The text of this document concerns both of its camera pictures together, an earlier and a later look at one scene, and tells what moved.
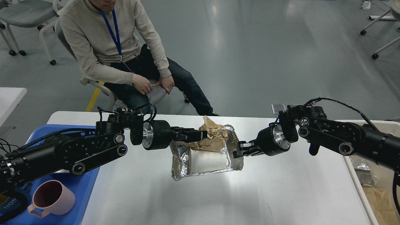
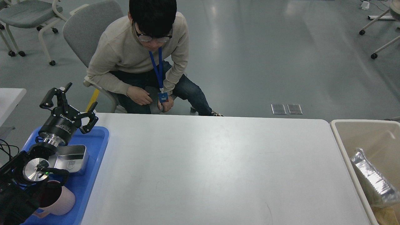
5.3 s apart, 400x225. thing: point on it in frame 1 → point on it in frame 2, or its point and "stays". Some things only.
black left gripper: [157, 134] → [60, 127]
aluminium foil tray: [179, 157] → [381, 187]
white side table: [10, 97] stays
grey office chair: [156, 92] → [84, 30]
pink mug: [52, 197] stays
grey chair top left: [28, 13] stays
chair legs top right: [376, 55] stays
